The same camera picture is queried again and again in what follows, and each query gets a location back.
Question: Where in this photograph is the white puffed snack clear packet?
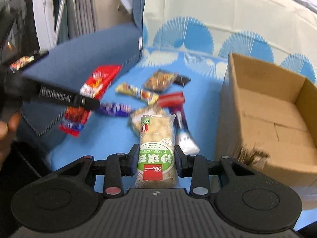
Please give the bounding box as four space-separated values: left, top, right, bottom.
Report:
135 114 178 189

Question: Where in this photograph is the red spicy strips snack packet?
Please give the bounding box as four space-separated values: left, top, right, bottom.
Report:
59 65 121 137

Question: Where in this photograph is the black chocolate bar wrapper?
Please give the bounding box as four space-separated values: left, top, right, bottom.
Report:
174 75 191 87

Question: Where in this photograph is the clear bag of crackers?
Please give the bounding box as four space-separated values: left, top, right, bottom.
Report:
143 70 178 93

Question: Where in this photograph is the person's left hand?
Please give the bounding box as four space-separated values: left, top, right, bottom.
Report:
0 112 21 168

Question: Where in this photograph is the purple silver long packet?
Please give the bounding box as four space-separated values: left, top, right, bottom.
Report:
169 104 200 156

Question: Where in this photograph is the clear bag green grain cake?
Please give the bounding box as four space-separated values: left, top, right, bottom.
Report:
128 105 166 137

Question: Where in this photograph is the purple biscuit packet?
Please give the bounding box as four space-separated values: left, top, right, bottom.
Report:
95 103 133 117

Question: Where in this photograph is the small red snack packet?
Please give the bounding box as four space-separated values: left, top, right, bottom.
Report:
157 91 185 107

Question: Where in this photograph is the blue fabric sofa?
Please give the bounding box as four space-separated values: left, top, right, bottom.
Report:
17 0 145 154

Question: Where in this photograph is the yellow biscuit packet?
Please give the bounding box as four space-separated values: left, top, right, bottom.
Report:
115 82 159 105

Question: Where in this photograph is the brown cardboard box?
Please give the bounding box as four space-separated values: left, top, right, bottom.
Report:
215 53 316 187

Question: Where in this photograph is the blue fan pattern cloth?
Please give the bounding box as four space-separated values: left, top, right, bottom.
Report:
44 0 317 231

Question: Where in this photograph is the white door frame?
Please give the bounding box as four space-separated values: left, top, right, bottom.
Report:
32 0 55 50

